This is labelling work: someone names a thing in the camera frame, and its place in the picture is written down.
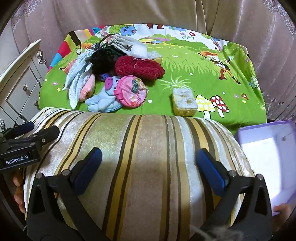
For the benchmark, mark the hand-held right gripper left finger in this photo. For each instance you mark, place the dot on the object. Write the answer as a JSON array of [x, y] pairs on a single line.
[[89, 169]]

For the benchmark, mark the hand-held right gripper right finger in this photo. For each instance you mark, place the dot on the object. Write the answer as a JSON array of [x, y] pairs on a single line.
[[211, 171]]

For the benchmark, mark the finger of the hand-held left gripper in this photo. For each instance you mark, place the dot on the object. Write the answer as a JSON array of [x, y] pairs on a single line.
[[49, 134], [25, 127]]

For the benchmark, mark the purple storage box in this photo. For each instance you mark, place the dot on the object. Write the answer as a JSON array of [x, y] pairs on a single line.
[[261, 162]]

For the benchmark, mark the light blue towel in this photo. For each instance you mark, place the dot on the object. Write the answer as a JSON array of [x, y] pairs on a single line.
[[76, 78]]

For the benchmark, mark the blue plush toy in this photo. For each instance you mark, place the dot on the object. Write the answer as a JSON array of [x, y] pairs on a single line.
[[101, 99]]

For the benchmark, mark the pink striped sock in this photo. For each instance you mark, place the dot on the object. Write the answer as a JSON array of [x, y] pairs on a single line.
[[69, 67]]

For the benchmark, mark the yellow fluffy sponge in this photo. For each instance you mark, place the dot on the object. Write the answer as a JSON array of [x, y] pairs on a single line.
[[183, 99]]

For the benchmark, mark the pink round purse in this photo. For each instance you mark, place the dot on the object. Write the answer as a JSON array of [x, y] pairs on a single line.
[[131, 92]]

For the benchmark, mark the dark green knit glove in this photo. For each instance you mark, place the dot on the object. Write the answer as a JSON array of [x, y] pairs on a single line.
[[101, 60]]

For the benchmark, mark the houndstooth cloth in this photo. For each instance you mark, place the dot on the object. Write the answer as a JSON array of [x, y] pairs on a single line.
[[93, 46]]

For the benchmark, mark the red fuzzy socks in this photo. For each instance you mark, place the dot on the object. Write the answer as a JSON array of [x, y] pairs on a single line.
[[138, 67]]

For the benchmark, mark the person's left hand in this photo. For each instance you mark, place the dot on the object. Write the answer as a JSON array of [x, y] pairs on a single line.
[[18, 197]]

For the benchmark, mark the white drawer cabinet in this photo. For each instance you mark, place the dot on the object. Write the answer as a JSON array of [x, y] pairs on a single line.
[[20, 81]]

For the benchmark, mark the striped velvet cushion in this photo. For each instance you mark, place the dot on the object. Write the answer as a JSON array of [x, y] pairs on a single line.
[[143, 162]]

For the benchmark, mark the green printed blanket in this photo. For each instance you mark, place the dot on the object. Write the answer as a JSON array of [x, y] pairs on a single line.
[[185, 74]]

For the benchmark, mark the yellow cloth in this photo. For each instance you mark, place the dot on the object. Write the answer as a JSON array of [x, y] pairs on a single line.
[[159, 59]]

